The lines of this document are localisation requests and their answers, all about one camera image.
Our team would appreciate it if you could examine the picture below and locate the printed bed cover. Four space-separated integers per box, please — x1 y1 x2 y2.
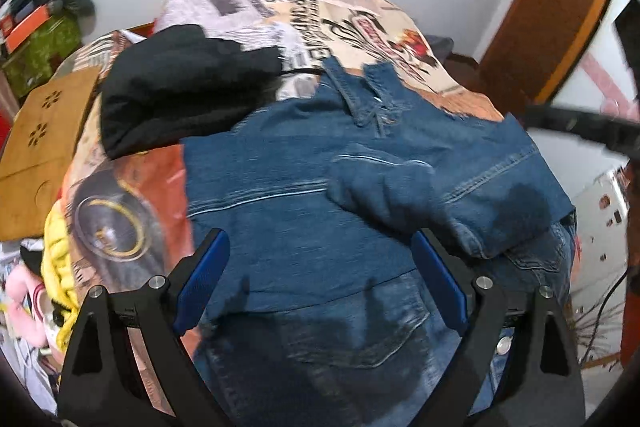
63 0 500 296

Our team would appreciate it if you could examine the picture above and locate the black folded garment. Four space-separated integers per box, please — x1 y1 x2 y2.
100 25 283 159

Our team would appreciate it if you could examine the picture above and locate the white radiator with stickers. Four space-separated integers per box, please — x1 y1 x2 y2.
570 169 628 303

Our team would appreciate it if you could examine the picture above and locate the yellow knitted blanket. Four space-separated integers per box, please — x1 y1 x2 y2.
40 200 80 353

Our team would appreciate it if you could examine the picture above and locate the orange box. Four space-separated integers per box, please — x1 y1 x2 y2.
6 5 50 54

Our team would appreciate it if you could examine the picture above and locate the blue denim jacket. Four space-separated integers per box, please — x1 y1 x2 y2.
183 57 576 426

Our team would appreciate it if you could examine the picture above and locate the wooden door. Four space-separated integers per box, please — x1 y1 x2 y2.
480 0 610 114

